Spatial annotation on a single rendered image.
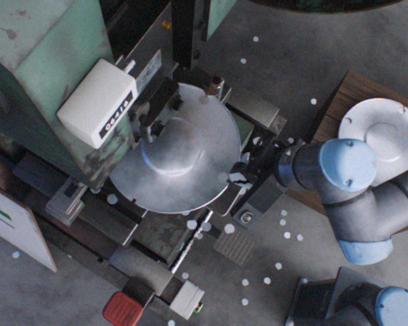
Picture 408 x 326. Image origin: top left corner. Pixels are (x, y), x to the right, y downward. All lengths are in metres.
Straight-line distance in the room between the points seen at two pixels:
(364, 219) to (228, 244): 0.91
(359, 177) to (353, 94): 0.95
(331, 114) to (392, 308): 0.68
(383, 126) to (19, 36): 1.35
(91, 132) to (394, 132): 1.27
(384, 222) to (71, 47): 0.52
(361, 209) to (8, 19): 0.54
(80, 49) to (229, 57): 1.60
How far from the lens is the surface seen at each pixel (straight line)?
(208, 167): 1.00
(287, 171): 0.77
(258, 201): 0.84
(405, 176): 0.80
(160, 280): 1.10
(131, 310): 0.98
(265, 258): 1.78
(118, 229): 1.06
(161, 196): 0.98
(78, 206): 1.05
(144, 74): 0.75
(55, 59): 0.40
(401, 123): 1.63
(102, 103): 0.45
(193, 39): 0.76
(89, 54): 0.45
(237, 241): 1.60
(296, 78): 2.01
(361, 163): 0.70
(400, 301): 1.17
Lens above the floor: 1.74
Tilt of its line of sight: 73 degrees down
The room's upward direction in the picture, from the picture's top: 11 degrees clockwise
